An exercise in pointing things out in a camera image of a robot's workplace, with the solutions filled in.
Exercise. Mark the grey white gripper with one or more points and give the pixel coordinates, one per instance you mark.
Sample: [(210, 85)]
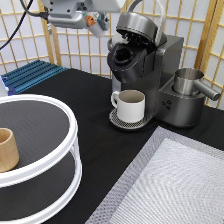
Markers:
[(104, 20)]

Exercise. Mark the white coffee pod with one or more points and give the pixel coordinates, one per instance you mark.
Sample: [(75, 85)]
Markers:
[(93, 25)]

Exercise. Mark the grey Keurig coffee machine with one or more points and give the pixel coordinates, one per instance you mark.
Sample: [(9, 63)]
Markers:
[(145, 59)]

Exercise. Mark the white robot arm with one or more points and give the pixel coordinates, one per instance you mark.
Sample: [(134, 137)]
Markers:
[(110, 4)]

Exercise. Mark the white ceramic mug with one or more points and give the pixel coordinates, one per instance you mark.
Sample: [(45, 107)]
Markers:
[(130, 105)]

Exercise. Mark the wooden shoji screen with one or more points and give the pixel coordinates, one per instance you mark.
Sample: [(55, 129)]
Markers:
[(200, 23)]

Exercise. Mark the stainless steel milk frother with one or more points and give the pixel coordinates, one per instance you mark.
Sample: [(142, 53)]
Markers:
[(189, 81)]

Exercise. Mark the white two-tier round shelf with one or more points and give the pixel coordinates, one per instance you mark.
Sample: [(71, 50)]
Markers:
[(49, 170)]

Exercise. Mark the wooden cup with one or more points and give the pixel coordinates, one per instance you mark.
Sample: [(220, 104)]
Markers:
[(9, 155)]

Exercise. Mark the grey woven placemat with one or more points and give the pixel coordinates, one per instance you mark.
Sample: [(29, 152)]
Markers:
[(172, 180)]

